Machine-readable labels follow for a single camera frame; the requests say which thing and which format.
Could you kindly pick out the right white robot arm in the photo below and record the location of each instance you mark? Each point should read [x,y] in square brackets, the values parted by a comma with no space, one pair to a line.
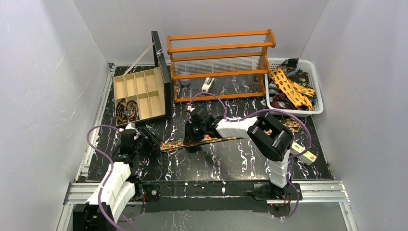
[269,135]

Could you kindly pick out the black compartment tie box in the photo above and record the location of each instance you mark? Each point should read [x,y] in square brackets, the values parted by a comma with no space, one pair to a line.
[151,88]

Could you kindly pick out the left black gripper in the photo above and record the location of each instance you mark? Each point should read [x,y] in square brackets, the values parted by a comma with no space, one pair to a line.
[150,138]

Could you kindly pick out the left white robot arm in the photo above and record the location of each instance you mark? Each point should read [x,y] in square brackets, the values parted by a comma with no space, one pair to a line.
[103,210]

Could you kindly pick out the small white cardboard box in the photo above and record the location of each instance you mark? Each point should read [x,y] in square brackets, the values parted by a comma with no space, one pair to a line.
[307,157]

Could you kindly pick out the yellow patterned tie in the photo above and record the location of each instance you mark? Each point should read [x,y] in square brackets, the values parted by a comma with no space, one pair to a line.
[296,91]

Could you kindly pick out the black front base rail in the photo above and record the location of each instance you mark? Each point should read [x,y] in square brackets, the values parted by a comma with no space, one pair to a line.
[216,196]

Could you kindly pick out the white plastic basket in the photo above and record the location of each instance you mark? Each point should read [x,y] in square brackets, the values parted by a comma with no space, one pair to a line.
[318,107]

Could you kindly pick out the rolled brown patterned tie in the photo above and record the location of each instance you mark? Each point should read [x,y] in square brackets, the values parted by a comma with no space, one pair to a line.
[132,110]

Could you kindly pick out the white stapler-like object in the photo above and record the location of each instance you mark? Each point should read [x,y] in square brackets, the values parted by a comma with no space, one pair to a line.
[207,84]

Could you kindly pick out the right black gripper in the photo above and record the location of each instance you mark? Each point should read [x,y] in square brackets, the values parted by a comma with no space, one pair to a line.
[191,135]

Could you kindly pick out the grey round object on shelf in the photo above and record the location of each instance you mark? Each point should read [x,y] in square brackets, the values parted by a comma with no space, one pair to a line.
[185,82]

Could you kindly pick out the orange wooden shelf rack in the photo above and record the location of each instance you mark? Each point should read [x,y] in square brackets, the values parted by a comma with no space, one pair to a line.
[237,61]

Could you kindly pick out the rolled dark patterned tie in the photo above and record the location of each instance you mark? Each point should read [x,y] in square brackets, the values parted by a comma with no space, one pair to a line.
[120,113]

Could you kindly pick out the dark red tie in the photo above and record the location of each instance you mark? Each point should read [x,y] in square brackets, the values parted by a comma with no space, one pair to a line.
[281,101]

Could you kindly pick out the colourful floral patterned tie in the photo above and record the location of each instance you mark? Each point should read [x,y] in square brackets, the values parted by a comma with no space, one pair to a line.
[289,123]

